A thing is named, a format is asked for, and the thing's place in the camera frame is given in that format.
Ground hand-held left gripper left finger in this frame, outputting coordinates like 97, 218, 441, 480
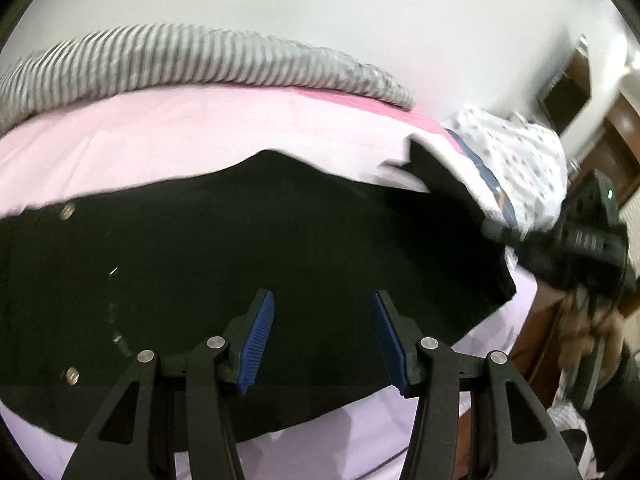
62, 288, 276, 480

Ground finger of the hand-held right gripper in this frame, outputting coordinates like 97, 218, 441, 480
481, 219, 567, 262

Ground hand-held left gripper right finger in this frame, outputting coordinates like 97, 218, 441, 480
370, 290, 583, 480

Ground black pants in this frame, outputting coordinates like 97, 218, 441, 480
0, 137, 517, 443

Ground person's right hand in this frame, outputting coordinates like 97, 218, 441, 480
556, 290, 627, 377

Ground blue checked cloth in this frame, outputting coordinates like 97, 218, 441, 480
445, 127, 517, 227

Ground white dotted pillow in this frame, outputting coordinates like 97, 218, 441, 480
442, 105, 571, 235

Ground wooden cabinet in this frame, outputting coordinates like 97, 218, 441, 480
567, 52, 640, 211

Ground pink purple checked bed sheet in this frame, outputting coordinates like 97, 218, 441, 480
0, 87, 538, 480

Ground grey white striped blanket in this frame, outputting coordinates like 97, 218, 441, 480
0, 22, 416, 133

